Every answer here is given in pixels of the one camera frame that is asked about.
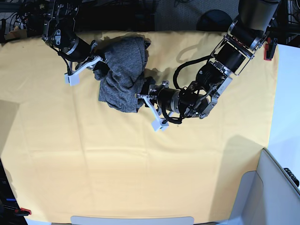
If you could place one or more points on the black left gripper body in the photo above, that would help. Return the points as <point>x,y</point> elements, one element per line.
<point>171,98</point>

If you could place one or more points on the red black clamp right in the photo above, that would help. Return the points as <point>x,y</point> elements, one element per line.
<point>270,48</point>

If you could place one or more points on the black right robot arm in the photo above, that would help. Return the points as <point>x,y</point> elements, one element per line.
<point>59,34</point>

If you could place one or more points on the white cardboard box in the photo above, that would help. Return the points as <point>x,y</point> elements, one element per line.
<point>266,196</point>

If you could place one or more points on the grey long-sleeve T-shirt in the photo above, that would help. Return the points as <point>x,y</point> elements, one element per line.
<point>127,61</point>

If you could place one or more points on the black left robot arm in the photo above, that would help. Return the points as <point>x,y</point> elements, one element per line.
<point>244,37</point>

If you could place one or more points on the yellow table cloth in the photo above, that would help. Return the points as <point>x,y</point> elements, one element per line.
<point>67,154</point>

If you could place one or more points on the white plastic tray edge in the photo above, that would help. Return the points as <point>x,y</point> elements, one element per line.
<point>77,220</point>

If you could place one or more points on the red black clamp left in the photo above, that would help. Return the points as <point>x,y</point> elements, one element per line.
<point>21,212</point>

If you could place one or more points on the black round stand base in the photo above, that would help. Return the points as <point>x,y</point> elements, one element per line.
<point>215,21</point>

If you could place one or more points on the red black clamp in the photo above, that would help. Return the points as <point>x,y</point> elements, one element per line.
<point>21,212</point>
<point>270,48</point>

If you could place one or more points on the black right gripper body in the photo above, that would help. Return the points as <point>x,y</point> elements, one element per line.
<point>81,52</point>

